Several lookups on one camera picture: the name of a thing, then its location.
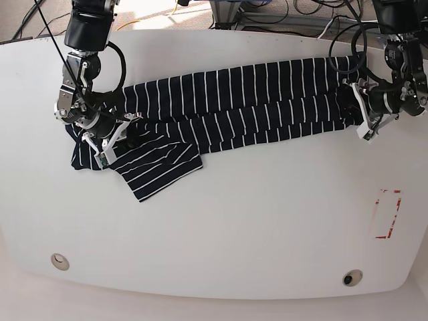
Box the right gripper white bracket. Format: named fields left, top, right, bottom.
left=80, top=112, right=142, bottom=155

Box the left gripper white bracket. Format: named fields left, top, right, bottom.
left=336, top=78, right=400, bottom=134

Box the navy white striped t-shirt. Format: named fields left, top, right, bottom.
left=65, top=56, right=368, bottom=204

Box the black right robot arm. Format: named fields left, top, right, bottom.
left=54, top=1, right=137, bottom=158

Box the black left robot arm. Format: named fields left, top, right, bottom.
left=345, top=1, right=427, bottom=142

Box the red tape rectangle marking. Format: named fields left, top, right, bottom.
left=371, top=189, right=403, bottom=239

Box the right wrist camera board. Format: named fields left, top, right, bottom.
left=94, top=149, right=117, bottom=169

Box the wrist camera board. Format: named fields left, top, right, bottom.
left=356, top=123, right=378, bottom=144
left=94, top=149, right=117, bottom=169

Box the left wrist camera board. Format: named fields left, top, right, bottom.
left=356, top=123, right=378, bottom=144

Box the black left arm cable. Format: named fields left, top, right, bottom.
left=328, top=0, right=395, bottom=88

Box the white floor cable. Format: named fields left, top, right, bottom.
left=316, top=16, right=382, bottom=39

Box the left table cable grommet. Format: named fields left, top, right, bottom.
left=51, top=253, right=70, bottom=272

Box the table cable grommet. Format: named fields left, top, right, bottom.
left=342, top=270, right=363, bottom=287
left=51, top=253, right=70, bottom=272

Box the yellow floor cable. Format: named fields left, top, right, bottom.
left=116, top=0, right=178, bottom=31

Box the grey aluminium frame stand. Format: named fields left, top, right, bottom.
left=209, top=0, right=402, bottom=53

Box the right table cable grommet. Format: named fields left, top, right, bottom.
left=342, top=270, right=363, bottom=287

